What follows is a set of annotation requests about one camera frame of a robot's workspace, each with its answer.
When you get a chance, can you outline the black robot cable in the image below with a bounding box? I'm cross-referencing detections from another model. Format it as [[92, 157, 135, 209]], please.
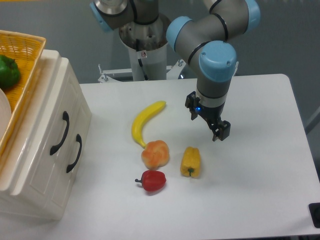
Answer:
[[135, 38, 150, 82]]

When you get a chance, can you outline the yellow bell pepper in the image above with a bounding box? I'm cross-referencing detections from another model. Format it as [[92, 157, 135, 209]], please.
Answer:
[[180, 146, 201, 178]]

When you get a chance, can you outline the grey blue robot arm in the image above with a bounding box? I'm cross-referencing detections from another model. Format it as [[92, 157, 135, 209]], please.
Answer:
[[89, 0, 261, 140]]

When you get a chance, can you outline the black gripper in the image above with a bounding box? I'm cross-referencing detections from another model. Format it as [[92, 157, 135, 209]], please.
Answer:
[[185, 91, 231, 142]]

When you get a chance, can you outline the yellow banana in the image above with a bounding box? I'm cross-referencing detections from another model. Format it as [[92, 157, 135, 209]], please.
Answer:
[[131, 100, 167, 149]]

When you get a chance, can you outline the orange bread roll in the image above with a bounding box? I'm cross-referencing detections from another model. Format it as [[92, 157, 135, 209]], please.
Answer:
[[141, 140, 170, 170]]

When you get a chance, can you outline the yellow woven basket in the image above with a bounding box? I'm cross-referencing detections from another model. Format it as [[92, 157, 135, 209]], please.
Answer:
[[0, 30, 47, 154]]

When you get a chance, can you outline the green bell pepper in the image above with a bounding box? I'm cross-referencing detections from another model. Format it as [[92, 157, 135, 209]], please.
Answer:
[[0, 55, 21, 90]]

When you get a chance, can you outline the red bell pepper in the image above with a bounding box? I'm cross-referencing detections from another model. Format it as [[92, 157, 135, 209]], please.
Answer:
[[135, 170, 167, 192]]

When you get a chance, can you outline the black corner device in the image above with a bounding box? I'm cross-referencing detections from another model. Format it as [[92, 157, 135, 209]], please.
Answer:
[[308, 202, 320, 229]]

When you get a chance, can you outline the white drawer cabinet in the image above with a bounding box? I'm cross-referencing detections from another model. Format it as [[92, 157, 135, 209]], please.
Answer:
[[0, 50, 92, 220]]

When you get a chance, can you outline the white plate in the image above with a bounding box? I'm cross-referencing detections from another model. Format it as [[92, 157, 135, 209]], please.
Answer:
[[0, 89, 12, 139]]

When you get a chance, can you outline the white drawer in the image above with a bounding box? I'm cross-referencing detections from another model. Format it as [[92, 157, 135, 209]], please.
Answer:
[[46, 95, 92, 208], [13, 57, 91, 195]]

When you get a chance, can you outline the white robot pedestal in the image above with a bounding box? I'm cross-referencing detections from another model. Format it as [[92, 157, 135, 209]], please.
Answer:
[[98, 13, 187, 83]]

